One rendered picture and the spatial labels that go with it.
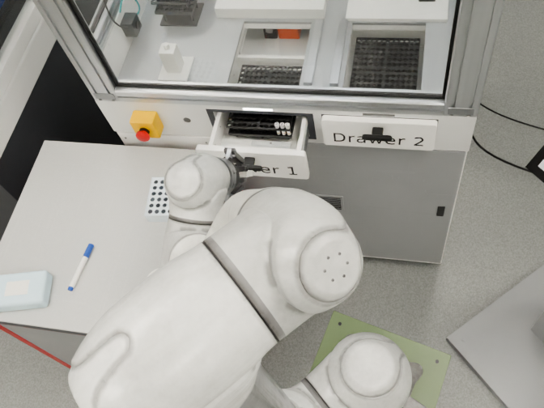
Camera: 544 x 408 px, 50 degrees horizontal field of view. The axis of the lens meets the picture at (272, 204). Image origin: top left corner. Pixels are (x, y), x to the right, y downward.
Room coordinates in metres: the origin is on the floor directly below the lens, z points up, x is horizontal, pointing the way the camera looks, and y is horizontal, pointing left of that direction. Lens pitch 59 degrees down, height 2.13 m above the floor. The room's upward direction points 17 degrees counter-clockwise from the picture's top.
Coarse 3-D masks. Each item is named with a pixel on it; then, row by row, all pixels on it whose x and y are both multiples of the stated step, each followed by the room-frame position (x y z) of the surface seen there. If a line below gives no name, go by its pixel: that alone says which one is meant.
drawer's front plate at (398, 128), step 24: (336, 120) 0.91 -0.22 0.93; (360, 120) 0.89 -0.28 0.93; (384, 120) 0.87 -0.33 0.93; (408, 120) 0.85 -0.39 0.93; (432, 120) 0.82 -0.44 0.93; (336, 144) 0.91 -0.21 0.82; (360, 144) 0.88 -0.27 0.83; (384, 144) 0.86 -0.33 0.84; (408, 144) 0.83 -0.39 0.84; (432, 144) 0.81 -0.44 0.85
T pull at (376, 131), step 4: (372, 128) 0.87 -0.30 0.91; (376, 128) 0.86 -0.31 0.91; (380, 128) 0.86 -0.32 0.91; (372, 132) 0.85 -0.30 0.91; (376, 132) 0.85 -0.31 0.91; (380, 132) 0.85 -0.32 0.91; (364, 136) 0.85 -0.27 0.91; (368, 136) 0.84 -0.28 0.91; (372, 136) 0.84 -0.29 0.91; (376, 136) 0.84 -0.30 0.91; (380, 136) 0.83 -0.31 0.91; (384, 136) 0.83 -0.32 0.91; (388, 136) 0.83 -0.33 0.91; (368, 140) 0.84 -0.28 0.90; (372, 140) 0.84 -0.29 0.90; (376, 140) 0.83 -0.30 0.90; (380, 140) 0.83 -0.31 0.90; (384, 140) 0.82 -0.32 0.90; (388, 140) 0.82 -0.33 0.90
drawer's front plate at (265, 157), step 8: (200, 144) 0.96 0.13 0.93; (200, 152) 0.95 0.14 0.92; (208, 152) 0.94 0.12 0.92; (216, 152) 0.93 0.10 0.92; (240, 152) 0.90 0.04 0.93; (248, 152) 0.89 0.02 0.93; (256, 152) 0.89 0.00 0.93; (264, 152) 0.88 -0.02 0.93; (272, 152) 0.87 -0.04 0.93; (280, 152) 0.86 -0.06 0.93; (288, 152) 0.86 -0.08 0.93; (296, 152) 0.85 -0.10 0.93; (304, 152) 0.85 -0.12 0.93; (256, 160) 0.89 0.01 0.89; (264, 160) 0.88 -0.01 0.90; (272, 160) 0.87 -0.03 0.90; (280, 160) 0.86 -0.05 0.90; (288, 160) 0.85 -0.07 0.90; (296, 160) 0.84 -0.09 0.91; (304, 160) 0.83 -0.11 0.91; (264, 168) 0.88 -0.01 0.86; (272, 168) 0.87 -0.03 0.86; (280, 168) 0.86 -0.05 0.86; (288, 168) 0.85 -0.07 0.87; (296, 168) 0.84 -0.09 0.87; (304, 168) 0.83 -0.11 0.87; (272, 176) 0.87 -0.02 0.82; (280, 176) 0.86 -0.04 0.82; (288, 176) 0.85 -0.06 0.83; (296, 176) 0.85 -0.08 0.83; (304, 176) 0.84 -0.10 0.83
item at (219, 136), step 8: (216, 120) 1.06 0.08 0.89; (224, 120) 1.08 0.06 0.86; (296, 120) 1.02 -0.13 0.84; (304, 120) 0.97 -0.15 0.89; (216, 128) 1.03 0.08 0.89; (224, 128) 1.06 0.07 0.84; (296, 128) 0.99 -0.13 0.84; (304, 128) 0.94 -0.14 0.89; (216, 136) 1.01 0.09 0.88; (224, 136) 1.04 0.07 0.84; (232, 136) 1.03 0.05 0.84; (240, 136) 1.02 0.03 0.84; (296, 136) 0.97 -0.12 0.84; (304, 136) 0.93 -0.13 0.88; (216, 144) 1.00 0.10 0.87; (224, 144) 1.01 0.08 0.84; (232, 144) 1.00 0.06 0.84; (240, 144) 1.00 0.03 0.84; (248, 144) 0.99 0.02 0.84; (296, 144) 0.94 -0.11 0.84; (304, 144) 0.91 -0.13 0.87
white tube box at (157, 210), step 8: (152, 184) 0.98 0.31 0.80; (160, 184) 0.98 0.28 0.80; (152, 192) 0.96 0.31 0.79; (160, 192) 0.95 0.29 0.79; (152, 200) 0.94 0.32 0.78; (160, 200) 0.93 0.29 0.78; (152, 208) 0.91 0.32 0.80; (160, 208) 0.90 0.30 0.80; (168, 208) 0.89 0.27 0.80; (152, 216) 0.88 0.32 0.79; (160, 216) 0.87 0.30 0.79
